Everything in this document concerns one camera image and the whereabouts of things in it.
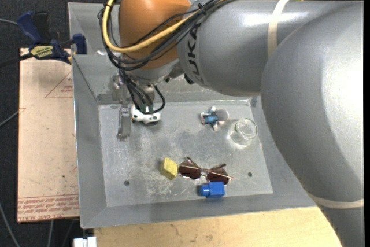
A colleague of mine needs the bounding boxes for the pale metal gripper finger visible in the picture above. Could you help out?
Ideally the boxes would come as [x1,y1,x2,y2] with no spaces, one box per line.
[111,75,130,104]
[116,105,133,142]

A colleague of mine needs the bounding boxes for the black and white toy cow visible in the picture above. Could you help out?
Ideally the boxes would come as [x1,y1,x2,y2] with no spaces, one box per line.
[129,105,161,126]

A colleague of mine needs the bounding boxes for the grey metal bin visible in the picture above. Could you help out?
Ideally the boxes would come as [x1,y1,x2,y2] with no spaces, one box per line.
[68,2,317,229]

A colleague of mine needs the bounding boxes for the yellow sponge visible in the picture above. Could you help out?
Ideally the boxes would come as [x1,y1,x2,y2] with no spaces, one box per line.
[159,157,179,180]

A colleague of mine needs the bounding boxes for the blue and white small toy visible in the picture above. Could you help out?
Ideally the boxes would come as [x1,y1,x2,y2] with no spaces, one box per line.
[200,106,230,131]

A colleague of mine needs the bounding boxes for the brown cardboard board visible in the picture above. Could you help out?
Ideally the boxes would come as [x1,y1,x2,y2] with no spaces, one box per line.
[17,47,80,223]

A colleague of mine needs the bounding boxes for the brown sunglasses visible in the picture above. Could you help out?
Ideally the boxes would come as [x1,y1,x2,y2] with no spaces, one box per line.
[178,157,234,183]

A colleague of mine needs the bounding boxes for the clear glass cup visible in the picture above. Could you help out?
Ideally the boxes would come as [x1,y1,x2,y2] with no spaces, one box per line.
[229,117,258,148]

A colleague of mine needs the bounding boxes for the blue plastic block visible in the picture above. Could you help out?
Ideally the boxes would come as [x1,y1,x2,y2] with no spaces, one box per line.
[197,181,227,199]

